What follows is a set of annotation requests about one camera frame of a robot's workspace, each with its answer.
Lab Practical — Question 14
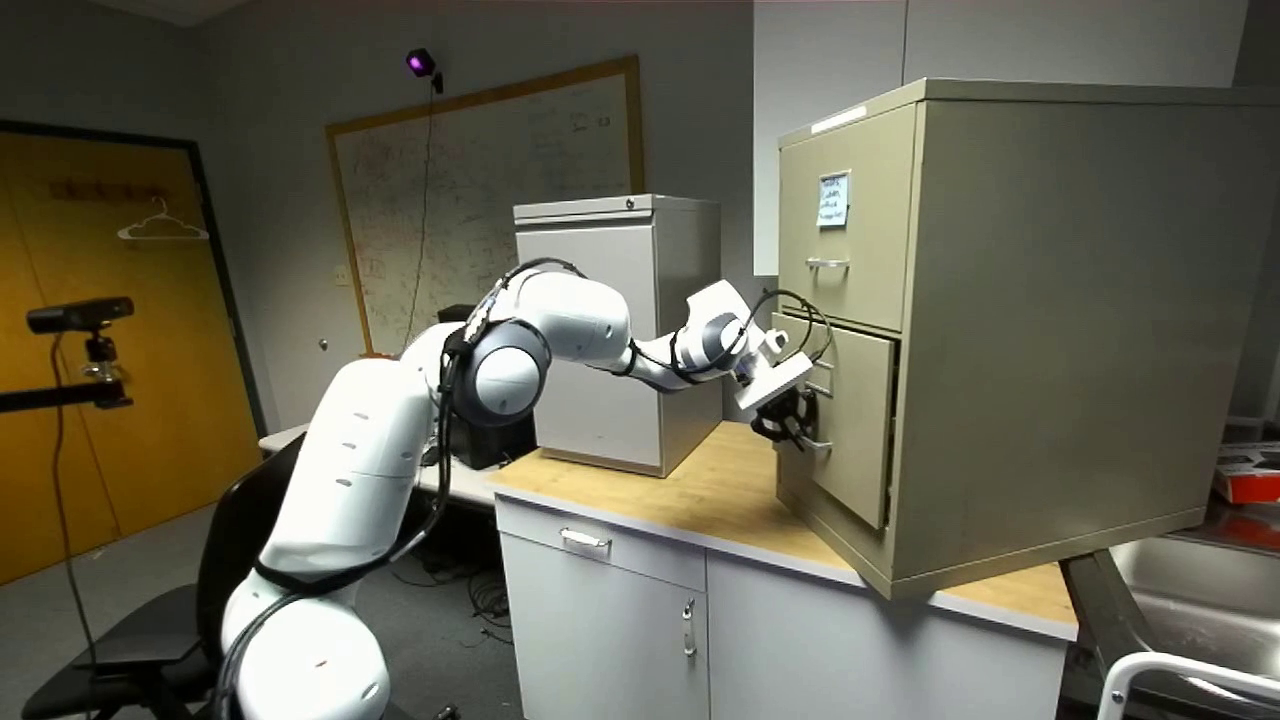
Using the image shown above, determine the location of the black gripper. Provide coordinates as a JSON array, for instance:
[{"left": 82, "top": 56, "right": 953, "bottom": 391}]
[{"left": 746, "top": 380, "right": 832, "bottom": 456}]

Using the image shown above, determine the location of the beige file cabinet drawer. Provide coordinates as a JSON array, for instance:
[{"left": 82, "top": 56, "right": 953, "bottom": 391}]
[{"left": 777, "top": 315, "right": 904, "bottom": 536}]

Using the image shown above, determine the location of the beige drawer with paper label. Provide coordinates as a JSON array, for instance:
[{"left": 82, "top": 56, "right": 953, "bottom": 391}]
[{"left": 777, "top": 100, "right": 927, "bottom": 335}]

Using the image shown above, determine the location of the grey two-drawer file cabinet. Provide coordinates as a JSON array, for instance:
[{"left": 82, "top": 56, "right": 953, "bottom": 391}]
[{"left": 507, "top": 193, "right": 734, "bottom": 479}]

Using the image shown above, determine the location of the beige file cabinet body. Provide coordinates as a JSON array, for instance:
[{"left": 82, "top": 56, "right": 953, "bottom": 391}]
[{"left": 774, "top": 70, "right": 1280, "bottom": 604}]

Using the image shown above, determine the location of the white counter base cabinet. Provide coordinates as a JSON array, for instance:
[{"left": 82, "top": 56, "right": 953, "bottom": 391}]
[{"left": 491, "top": 496, "right": 1072, "bottom": 720}]

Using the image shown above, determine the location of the steel sink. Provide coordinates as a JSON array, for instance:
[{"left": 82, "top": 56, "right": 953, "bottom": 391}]
[{"left": 1100, "top": 529, "right": 1280, "bottom": 686}]

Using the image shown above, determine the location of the wood-framed whiteboard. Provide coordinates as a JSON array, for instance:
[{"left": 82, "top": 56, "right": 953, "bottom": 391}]
[{"left": 325, "top": 53, "right": 654, "bottom": 363}]

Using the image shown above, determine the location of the red and white box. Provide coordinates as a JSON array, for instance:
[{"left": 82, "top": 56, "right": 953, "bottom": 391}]
[{"left": 1214, "top": 453, "right": 1280, "bottom": 511}]

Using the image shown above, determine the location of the white clothes hanger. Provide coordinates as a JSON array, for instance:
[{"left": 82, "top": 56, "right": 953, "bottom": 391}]
[{"left": 111, "top": 197, "right": 218, "bottom": 249}]

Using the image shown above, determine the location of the black swivel chair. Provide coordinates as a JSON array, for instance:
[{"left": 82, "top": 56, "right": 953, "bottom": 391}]
[{"left": 18, "top": 427, "right": 322, "bottom": 720}]

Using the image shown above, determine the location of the orange door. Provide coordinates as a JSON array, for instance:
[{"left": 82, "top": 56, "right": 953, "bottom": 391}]
[{"left": 0, "top": 118, "right": 267, "bottom": 592}]

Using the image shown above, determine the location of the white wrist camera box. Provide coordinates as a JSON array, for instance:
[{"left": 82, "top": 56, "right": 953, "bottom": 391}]
[{"left": 723, "top": 349, "right": 820, "bottom": 416}]

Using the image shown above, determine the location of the white tubular frame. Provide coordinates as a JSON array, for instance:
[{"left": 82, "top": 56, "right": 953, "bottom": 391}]
[{"left": 1091, "top": 643, "right": 1280, "bottom": 720}]

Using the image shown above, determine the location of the purple-lit wall camera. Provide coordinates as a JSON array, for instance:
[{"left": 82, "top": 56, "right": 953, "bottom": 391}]
[{"left": 400, "top": 44, "right": 453, "bottom": 100}]

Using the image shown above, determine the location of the black camera on boom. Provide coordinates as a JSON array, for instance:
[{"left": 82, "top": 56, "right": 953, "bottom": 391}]
[{"left": 0, "top": 293, "right": 139, "bottom": 420}]

